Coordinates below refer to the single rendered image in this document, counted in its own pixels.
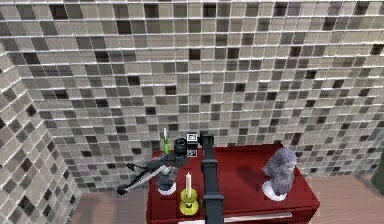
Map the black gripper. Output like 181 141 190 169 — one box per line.
116 137 188 196

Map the green glass bottle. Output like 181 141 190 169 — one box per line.
162 127 171 155

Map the white candle in yellow holder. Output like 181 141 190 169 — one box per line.
179 171 200 216

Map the red chest of drawers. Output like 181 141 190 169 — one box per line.
145 143 321 224

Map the large grey bust statue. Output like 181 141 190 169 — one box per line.
261 147 298 202

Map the dark green tall object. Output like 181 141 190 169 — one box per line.
370 150 384 198

